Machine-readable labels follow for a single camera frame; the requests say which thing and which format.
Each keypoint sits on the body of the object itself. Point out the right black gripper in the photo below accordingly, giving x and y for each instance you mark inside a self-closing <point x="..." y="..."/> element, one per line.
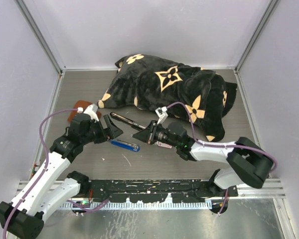
<point x="146" y="135"/>

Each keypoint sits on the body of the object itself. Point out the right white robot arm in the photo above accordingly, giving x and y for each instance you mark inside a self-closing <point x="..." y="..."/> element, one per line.
<point x="248" y="164"/>

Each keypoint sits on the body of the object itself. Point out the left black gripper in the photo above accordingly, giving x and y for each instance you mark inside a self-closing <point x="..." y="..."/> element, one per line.
<point x="113" y="131"/>

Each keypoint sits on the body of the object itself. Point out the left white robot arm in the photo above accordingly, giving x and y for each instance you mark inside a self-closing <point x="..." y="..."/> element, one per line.
<point x="25" y="215"/>

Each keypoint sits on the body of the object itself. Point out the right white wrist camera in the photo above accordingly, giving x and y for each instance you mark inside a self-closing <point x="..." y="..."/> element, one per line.
<point x="162" y="114"/>

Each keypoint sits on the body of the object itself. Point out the blue stapler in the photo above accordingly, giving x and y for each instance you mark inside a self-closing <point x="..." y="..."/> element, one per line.
<point x="126" y="145"/>

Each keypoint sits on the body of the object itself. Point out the red white staples box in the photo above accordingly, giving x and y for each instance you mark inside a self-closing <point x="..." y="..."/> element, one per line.
<point x="160" y="144"/>

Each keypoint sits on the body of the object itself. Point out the brown folded cloth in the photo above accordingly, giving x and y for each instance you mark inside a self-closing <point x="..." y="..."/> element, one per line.
<point x="82" y="105"/>

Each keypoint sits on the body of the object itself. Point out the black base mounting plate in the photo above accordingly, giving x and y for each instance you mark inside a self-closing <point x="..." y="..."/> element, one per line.
<point x="149" y="191"/>

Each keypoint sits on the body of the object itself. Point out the black floral plush blanket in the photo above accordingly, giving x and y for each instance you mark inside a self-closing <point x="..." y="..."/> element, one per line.
<point x="148" y="82"/>

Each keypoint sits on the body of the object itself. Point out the slotted cable duct rail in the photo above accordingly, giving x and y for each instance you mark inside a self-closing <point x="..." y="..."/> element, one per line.
<point x="167" y="205"/>

